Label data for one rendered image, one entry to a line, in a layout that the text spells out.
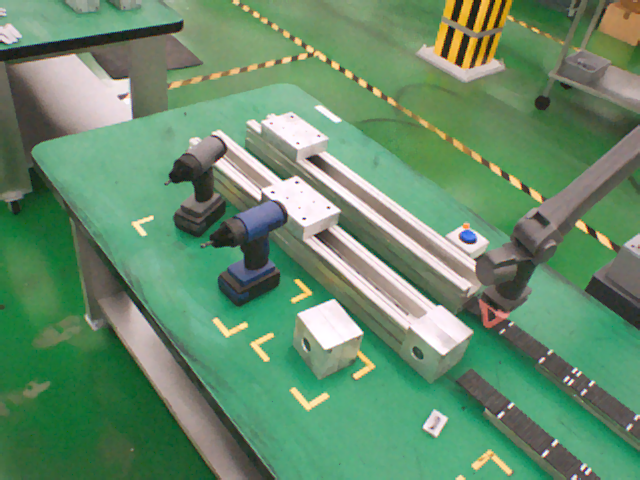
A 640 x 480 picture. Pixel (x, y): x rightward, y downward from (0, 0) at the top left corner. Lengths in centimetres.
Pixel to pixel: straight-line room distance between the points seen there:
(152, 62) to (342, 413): 191
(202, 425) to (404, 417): 76
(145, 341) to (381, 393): 97
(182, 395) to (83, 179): 68
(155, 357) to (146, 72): 130
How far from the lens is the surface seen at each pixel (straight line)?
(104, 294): 211
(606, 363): 148
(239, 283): 128
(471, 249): 149
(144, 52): 268
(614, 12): 622
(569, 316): 153
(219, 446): 176
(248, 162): 158
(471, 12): 442
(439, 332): 122
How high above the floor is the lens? 175
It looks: 40 degrees down
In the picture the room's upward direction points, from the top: 10 degrees clockwise
